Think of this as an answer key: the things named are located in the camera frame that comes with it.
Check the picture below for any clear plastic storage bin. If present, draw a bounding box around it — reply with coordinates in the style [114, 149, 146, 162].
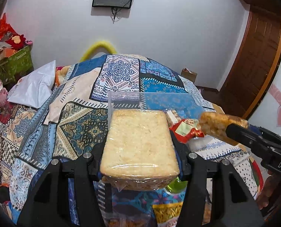
[108, 91, 204, 125]

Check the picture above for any green jelly cup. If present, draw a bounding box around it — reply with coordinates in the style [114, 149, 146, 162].
[165, 177, 188, 194]

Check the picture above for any white plastic bag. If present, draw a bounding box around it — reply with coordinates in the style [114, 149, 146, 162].
[7, 60, 56, 109]

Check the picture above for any patchwork patterned bedspread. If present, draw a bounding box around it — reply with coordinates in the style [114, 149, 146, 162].
[0, 54, 261, 224]

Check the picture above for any yellow white snack packet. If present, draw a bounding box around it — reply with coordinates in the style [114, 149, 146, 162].
[152, 202, 183, 227]

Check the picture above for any yellow foam hoop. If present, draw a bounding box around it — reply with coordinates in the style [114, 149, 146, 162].
[80, 40, 117, 62]

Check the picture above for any orange fried snack clear pack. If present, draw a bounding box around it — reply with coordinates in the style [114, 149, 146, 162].
[198, 112, 249, 146]

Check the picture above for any person right hand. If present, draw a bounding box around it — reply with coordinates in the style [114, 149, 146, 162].
[256, 170, 281, 210]

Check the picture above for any small cardboard box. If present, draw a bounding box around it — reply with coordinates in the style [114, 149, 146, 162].
[181, 68, 197, 84]

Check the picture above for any long wafer bar clear pack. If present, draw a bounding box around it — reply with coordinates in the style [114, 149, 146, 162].
[165, 110, 181, 127]

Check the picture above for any brown wooden door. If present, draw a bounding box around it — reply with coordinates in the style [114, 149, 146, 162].
[220, 7, 281, 119]

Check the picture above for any beige cracker block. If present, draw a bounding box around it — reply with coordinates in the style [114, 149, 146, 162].
[100, 109, 180, 191]

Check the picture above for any green patterned storage box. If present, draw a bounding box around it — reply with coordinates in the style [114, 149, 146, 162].
[0, 46, 34, 85]

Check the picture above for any red chinese snack packet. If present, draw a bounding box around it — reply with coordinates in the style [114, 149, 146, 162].
[170, 118, 205, 144]

